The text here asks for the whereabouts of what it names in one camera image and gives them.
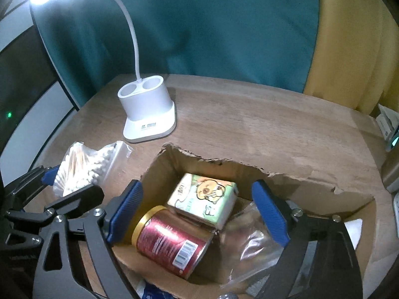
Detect white desk lamp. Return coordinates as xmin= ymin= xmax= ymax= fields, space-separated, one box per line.
xmin=28 ymin=0 xmax=177 ymax=144

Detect bag of cotton swabs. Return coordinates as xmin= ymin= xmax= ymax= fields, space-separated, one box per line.
xmin=53 ymin=141 xmax=134 ymax=197

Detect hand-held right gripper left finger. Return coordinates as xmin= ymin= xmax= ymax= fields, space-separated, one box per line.
xmin=33 ymin=180 xmax=144 ymax=299

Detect cartoon print tissue pack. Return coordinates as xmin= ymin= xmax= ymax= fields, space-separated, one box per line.
xmin=167 ymin=173 xmax=239 ymax=229

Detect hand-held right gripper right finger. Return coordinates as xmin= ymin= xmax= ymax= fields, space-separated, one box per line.
xmin=251 ymin=180 xmax=365 ymax=299

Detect red metal can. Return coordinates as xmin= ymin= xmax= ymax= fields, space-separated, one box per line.
xmin=131 ymin=206 xmax=214 ymax=279

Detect tablet with teal case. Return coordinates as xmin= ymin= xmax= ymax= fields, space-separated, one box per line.
xmin=386 ymin=125 xmax=399 ymax=152

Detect yellow curtain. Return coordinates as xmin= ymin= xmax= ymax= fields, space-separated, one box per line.
xmin=304 ymin=0 xmax=399 ymax=119

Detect clear zip bag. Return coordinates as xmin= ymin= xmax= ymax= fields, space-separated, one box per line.
xmin=215 ymin=201 xmax=286 ymax=290

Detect cardboard box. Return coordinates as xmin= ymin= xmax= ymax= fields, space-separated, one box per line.
xmin=112 ymin=143 xmax=384 ymax=299

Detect teal curtain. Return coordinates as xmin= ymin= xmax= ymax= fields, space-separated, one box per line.
xmin=31 ymin=0 xmax=321 ymax=116

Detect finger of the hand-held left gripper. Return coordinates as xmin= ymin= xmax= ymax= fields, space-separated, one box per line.
xmin=44 ymin=184 xmax=105 ymax=222
xmin=6 ymin=164 xmax=63 ymax=204

